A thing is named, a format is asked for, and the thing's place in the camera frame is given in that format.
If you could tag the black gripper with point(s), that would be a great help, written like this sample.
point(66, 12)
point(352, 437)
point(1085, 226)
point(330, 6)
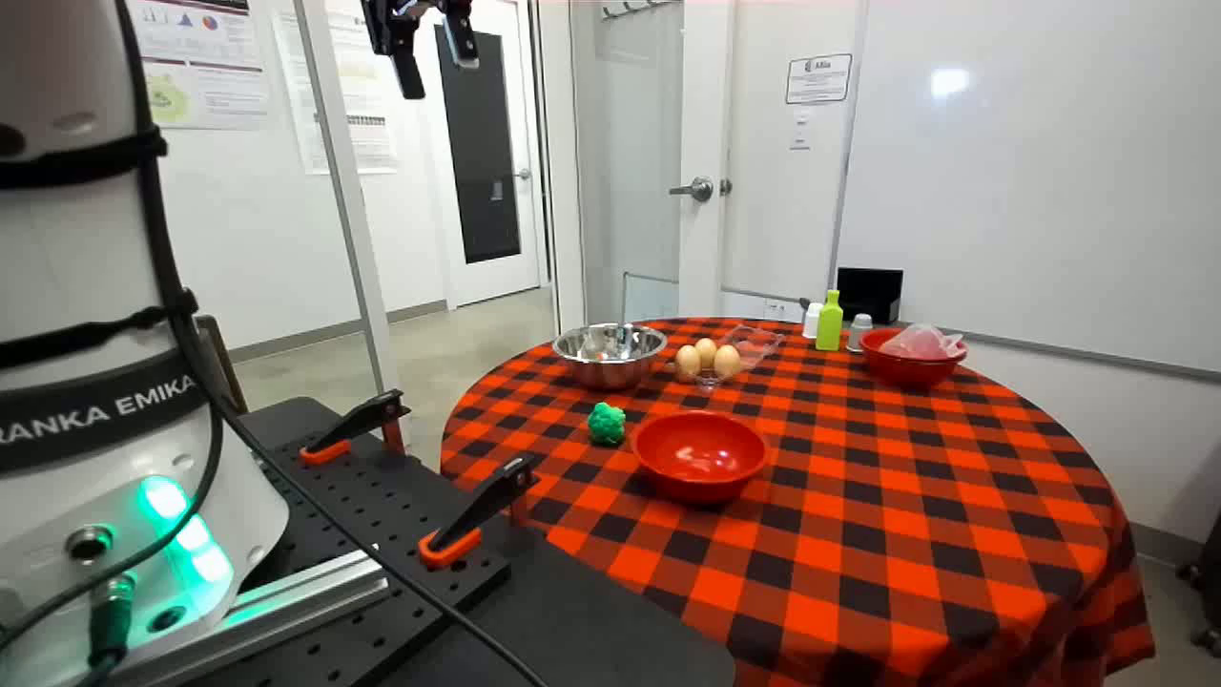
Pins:
point(383, 8)

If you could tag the silver metal bowl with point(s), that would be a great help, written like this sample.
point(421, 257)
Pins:
point(609, 369)

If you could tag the beige egg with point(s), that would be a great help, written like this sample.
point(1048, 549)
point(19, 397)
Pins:
point(727, 364)
point(707, 350)
point(689, 364)

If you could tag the empty red bowl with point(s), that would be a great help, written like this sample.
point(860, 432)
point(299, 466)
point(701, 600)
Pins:
point(701, 457)

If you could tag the red bowl holding plastic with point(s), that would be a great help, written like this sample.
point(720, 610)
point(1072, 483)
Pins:
point(909, 369)

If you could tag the door with black window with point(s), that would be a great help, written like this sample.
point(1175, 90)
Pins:
point(480, 179)

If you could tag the slanted metal pole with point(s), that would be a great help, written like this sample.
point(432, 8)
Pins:
point(347, 229)

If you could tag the black orange clamp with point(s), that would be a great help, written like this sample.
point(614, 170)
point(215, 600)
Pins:
point(363, 422)
point(480, 508)

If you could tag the white door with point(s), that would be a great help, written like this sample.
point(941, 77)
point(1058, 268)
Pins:
point(765, 229)

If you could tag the small white door label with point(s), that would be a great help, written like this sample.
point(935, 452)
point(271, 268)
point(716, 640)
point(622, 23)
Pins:
point(798, 135)

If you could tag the paper sign on door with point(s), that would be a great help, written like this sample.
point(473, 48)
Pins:
point(819, 77)

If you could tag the green toy broccoli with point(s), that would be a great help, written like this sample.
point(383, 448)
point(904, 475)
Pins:
point(609, 427)

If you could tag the clear plastic container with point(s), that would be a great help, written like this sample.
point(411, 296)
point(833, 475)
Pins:
point(760, 345)

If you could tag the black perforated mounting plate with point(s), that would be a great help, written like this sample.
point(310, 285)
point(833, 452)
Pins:
point(383, 508)

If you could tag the small white bottle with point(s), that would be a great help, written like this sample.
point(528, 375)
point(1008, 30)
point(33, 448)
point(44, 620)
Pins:
point(809, 322)

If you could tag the green squeeze bottle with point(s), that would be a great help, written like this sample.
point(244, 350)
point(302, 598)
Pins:
point(828, 326)

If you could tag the black box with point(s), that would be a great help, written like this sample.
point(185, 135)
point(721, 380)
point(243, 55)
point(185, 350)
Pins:
point(872, 293)

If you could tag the small clear jar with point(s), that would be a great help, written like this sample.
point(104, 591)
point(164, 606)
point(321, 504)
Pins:
point(860, 329)

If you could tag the crumpled clear plastic wrap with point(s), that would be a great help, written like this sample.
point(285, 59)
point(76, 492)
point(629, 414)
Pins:
point(915, 340)

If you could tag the large whiteboard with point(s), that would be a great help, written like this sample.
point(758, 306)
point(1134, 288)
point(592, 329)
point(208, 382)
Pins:
point(1041, 179)

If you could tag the orange black checkered tablecloth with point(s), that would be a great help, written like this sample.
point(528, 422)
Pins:
point(889, 536)

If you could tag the white paper wall poster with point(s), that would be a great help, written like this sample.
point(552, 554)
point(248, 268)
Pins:
point(369, 128)

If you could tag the wall coat hooks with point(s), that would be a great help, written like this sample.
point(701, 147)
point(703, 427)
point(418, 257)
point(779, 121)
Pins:
point(636, 8)

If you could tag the colourful wall poster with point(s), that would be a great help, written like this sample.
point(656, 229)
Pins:
point(202, 63)

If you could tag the aluminium rail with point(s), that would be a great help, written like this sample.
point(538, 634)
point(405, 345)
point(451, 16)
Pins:
point(299, 598)

